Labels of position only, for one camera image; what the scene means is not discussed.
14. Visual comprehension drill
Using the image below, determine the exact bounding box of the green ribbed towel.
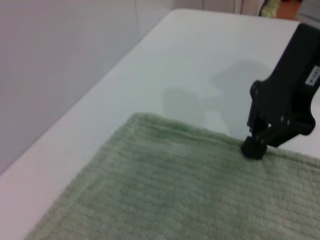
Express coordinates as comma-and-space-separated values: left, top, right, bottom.
24, 111, 320, 240

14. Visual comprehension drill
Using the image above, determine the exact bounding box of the grey box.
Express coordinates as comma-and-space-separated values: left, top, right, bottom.
296, 0, 320, 25

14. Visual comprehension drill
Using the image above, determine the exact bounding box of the yellow green fuzzy object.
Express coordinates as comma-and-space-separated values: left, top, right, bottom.
258, 0, 279, 18

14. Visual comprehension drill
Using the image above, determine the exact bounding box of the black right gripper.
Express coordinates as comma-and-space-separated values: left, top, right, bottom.
240, 22, 320, 161

